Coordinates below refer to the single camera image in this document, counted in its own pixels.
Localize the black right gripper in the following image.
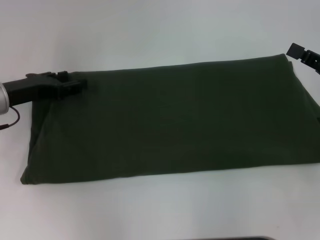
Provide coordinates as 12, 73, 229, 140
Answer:
285, 42, 320, 75

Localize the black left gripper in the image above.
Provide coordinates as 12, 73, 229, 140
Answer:
4, 70, 88, 106

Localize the dark green FREE T-shirt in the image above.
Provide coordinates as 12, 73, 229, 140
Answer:
19, 52, 320, 186

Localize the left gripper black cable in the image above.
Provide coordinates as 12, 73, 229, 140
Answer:
0, 106, 21, 130

